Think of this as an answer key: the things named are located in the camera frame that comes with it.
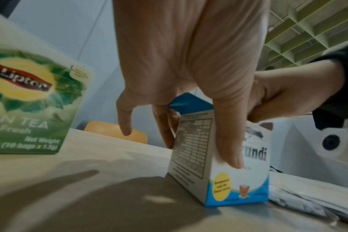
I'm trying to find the person's right hand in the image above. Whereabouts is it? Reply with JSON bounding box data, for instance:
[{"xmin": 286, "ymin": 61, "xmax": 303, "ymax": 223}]
[{"xmin": 246, "ymin": 60, "xmax": 346, "ymax": 124}]

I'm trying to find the white paper sachet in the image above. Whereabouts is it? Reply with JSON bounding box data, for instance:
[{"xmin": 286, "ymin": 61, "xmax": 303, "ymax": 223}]
[
  {"xmin": 269, "ymin": 184, "xmax": 339, "ymax": 221},
  {"xmin": 306, "ymin": 192, "xmax": 348, "ymax": 226}
]

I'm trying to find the green tea box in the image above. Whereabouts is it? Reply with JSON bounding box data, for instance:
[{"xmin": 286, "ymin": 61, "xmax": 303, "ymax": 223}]
[{"xmin": 0, "ymin": 46, "xmax": 96, "ymax": 155}]

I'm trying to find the white and blue tea box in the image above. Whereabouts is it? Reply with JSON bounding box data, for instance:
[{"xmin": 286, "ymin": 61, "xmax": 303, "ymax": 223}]
[{"xmin": 167, "ymin": 92, "xmax": 275, "ymax": 207}]

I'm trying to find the black wrist strap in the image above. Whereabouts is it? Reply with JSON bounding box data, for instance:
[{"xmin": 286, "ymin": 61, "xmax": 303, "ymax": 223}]
[{"xmin": 310, "ymin": 43, "xmax": 348, "ymax": 131}]

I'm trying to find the orange chair back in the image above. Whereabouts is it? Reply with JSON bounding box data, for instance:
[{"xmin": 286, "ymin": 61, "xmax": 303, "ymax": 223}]
[{"xmin": 83, "ymin": 121, "xmax": 148, "ymax": 145}]

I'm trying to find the person's left hand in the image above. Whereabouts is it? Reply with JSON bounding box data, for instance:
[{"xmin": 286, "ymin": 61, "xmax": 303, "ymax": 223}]
[{"xmin": 113, "ymin": 0, "xmax": 271, "ymax": 169}]

